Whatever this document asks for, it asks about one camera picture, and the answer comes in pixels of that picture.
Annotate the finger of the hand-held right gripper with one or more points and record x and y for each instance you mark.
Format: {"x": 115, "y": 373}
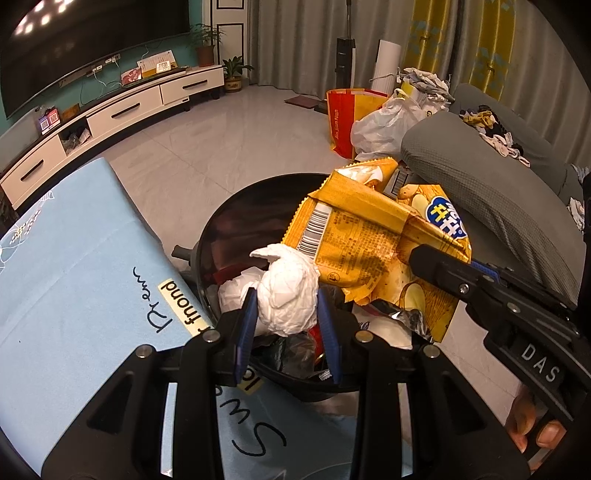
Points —
{"x": 521, "y": 288}
{"x": 443, "y": 272}

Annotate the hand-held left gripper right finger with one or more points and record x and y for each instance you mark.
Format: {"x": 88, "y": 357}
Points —
{"x": 330, "y": 337}

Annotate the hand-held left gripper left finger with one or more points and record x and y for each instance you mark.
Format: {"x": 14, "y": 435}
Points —
{"x": 247, "y": 323}

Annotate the white tissue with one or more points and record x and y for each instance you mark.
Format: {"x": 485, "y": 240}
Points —
{"x": 238, "y": 293}
{"x": 286, "y": 295}

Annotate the yellow chip bag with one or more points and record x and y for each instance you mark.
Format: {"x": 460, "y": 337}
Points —
{"x": 360, "y": 230}

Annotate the black trash can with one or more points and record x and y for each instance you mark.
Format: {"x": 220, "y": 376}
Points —
{"x": 240, "y": 207}

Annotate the person's right hand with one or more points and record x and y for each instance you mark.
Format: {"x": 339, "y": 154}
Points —
{"x": 531, "y": 424}

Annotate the black plastic bag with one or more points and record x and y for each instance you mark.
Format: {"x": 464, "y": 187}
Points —
{"x": 286, "y": 355}

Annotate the silver foil wrapper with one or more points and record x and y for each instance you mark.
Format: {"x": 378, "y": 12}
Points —
{"x": 408, "y": 321}

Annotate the white plastic packet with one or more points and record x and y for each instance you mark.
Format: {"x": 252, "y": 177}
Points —
{"x": 392, "y": 333}

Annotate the grey sofa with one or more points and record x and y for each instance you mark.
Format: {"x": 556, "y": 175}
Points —
{"x": 485, "y": 184}

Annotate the grey barcode packet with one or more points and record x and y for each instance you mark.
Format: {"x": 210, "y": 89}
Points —
{"x": 397, "y": 182}

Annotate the black and white clothes pile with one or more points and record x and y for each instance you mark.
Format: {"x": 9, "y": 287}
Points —
{"x": 498, "y": 138}

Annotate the white plastic bag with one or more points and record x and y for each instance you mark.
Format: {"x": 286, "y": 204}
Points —
{"x": 383, "y": 124}

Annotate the red and yellow shopping bag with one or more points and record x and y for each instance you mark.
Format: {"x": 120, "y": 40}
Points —
{"x": 339, "y": 120}

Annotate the grey and white cloth pile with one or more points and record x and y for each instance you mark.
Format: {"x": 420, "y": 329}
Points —
{"x": 429, "y": 81}

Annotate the dark floor mat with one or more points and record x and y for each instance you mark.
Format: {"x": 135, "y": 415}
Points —
{"x": 304, "y": 101}

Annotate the white paper roll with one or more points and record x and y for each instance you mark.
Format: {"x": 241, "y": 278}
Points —
{"x": 385, "y": 60}

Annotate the black upright vacuum cleaner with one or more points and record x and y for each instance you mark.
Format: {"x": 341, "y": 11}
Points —
{"x": 344, "y": 60}

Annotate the yellow patterned curtain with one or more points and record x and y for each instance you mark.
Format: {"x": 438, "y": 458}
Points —
{"x": 512, "y": 41}
{"x": 434, "y": 32}

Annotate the white TV cabinet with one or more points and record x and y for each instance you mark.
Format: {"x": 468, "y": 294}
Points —
{"x": 124, "y": 108}

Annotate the small potted plant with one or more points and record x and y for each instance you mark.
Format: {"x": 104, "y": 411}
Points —
{"x": 234, "y": 76}

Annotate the small wooden plaque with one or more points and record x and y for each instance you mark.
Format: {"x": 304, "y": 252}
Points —
{"x": 71, "y": 114}

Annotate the white desk calendar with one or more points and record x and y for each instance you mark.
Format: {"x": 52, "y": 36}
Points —
{"x": 157, "y": 64}

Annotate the grey curtain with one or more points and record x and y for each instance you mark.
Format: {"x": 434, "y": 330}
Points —
{"x": 295, "y": 37}

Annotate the tall potted plant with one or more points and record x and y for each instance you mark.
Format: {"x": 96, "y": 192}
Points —
{"x": 205, "y": 46}

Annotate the small printed sign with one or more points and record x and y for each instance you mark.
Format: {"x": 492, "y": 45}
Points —
{"x": 48, "y": 121}

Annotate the black television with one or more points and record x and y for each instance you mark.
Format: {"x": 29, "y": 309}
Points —
{"x": 69, "y": 37}

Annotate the red photo frame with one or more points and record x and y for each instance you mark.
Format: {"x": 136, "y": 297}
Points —
{"x": 131, "y": 76}

